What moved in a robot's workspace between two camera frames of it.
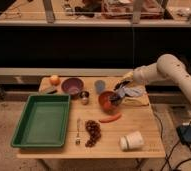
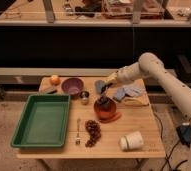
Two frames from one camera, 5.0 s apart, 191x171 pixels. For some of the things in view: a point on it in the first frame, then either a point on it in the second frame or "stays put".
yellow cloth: [138, 100] stays put
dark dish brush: [115, 99] to [104, 101]
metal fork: [78, 126] stays put
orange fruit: [55, 80] stays put
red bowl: [105, 104] to [105, 114]
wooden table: [109, 118] stays put
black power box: [189, 134] stays put
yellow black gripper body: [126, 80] to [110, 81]
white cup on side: [131, 141] stays put
